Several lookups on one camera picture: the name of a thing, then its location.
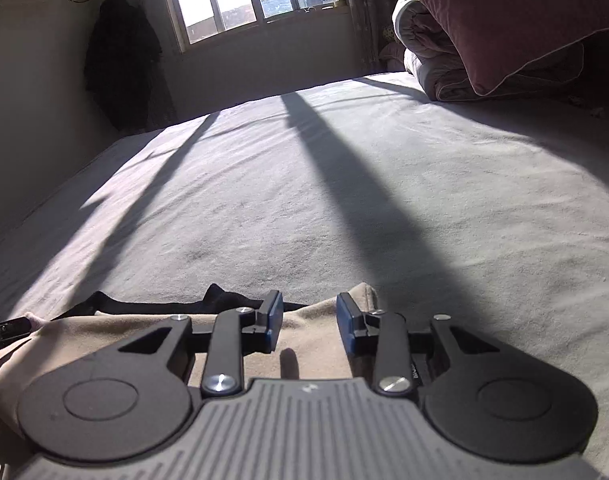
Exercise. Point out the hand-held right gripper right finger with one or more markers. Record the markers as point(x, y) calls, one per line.
point(345, 326)

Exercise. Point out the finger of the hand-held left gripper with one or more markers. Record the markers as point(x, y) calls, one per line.
point(7, 330)

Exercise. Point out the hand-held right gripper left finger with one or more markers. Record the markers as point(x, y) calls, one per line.
point(274, 321)

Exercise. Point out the beige sweatshirt with black sleeves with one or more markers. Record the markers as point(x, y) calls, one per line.
point(109, 332)

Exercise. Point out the bed with grey sheet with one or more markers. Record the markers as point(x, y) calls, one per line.
point(334, 185)

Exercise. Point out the folded grey quilt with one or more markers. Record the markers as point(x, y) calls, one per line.
point(434, 55)

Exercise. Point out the dark hanging coat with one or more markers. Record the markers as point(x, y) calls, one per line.
point(119, 60)

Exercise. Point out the grey patterned curtain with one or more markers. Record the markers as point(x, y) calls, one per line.
point(365, 10)

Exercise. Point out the window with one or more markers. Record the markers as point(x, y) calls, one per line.
point(244, 0)

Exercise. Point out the folded maroon quilt pile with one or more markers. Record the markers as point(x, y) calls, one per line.
point(509, 15)

